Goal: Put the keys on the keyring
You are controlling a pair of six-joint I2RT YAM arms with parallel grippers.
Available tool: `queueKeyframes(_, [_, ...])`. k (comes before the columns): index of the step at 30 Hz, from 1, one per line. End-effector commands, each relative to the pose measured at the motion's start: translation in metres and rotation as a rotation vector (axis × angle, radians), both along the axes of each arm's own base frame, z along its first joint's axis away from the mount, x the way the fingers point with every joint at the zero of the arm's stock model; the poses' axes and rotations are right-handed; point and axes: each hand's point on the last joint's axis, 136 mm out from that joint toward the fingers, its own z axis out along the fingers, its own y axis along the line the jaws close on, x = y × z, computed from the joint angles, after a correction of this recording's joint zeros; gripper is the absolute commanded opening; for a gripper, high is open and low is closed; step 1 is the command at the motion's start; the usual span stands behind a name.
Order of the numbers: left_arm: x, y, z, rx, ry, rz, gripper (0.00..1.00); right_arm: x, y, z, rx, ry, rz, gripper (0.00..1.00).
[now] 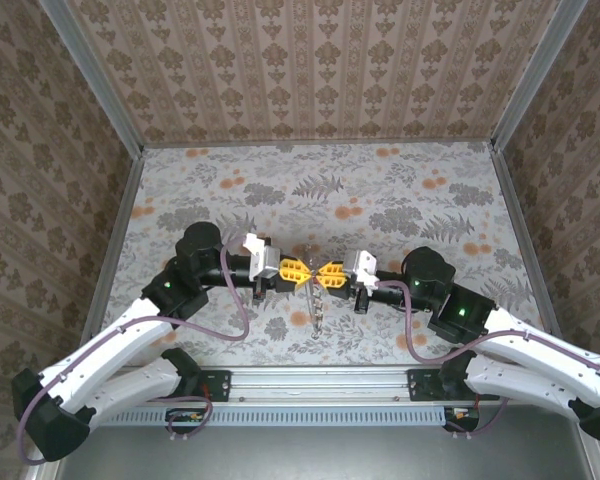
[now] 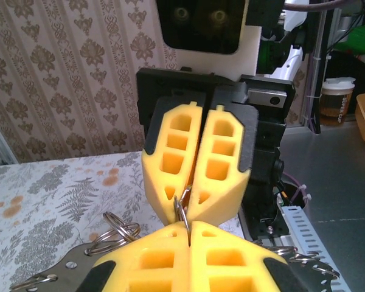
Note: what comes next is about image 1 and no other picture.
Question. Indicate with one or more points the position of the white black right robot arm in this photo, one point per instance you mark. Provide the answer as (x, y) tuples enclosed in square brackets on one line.
[(530, 360)]

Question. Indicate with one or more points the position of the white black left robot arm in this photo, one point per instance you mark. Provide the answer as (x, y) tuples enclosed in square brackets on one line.
[(105, 345)]

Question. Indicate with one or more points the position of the floral patterned table cover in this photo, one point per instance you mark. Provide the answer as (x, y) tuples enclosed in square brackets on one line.
[(330, 175)]

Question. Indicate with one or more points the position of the grey metal shelf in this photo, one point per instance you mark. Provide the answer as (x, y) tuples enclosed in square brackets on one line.
[(330, 455)]

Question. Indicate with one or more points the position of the aluminium side rail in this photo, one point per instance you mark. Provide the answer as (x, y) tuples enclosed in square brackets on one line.
[(530, 250), (112, 260)]

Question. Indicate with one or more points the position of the long aluminium base rail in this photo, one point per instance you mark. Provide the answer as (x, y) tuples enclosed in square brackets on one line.
[(320, 385)]

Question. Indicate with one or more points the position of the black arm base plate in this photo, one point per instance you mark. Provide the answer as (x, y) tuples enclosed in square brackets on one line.
[(420, 385), (220, 385)]

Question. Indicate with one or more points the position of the thin aluminium wall rail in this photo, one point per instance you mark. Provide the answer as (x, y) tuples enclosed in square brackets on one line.
[(330, 142)]

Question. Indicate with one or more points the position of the aluminium frame post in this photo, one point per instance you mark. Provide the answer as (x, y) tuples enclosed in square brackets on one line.
[(540, 75), (95, 85)]

